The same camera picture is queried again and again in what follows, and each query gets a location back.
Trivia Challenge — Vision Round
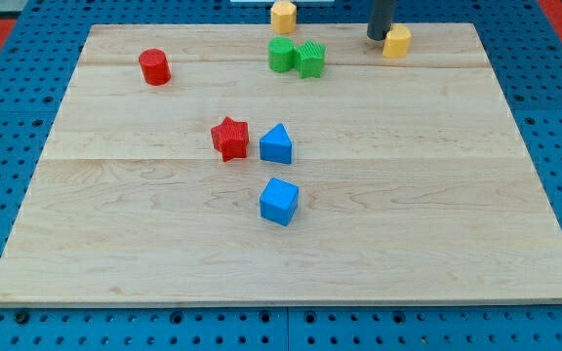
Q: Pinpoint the green star block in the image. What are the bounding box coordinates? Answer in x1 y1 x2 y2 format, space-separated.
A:
294 40 326 79

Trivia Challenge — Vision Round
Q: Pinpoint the blue triangle block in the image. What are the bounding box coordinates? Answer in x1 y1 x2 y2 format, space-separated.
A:
260 123 293 164

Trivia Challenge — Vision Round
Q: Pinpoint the yellow hexagon block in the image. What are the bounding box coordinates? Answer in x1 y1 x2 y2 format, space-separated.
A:
270 1 297 34

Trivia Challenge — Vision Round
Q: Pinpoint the wooden board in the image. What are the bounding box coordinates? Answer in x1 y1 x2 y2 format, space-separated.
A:
0 23 562 308

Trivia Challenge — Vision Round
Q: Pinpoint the red star block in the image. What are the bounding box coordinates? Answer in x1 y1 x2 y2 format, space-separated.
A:
211 116 250 162

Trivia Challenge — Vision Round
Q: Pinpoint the yellow rounded block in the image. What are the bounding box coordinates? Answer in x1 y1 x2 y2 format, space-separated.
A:
382 23 412 59

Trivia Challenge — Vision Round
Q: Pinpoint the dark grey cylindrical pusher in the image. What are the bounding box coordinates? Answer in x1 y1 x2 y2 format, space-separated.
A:
367 0 396 41

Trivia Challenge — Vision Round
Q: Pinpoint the blue cube block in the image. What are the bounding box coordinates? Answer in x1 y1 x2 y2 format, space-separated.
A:
260 177 300 226

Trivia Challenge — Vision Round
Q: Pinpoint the green cylinder block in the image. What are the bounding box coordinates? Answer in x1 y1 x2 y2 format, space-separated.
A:
267 36 294 73

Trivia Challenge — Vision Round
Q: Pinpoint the red cylinder block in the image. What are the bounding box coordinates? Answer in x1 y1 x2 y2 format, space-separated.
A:
139 48 172 86

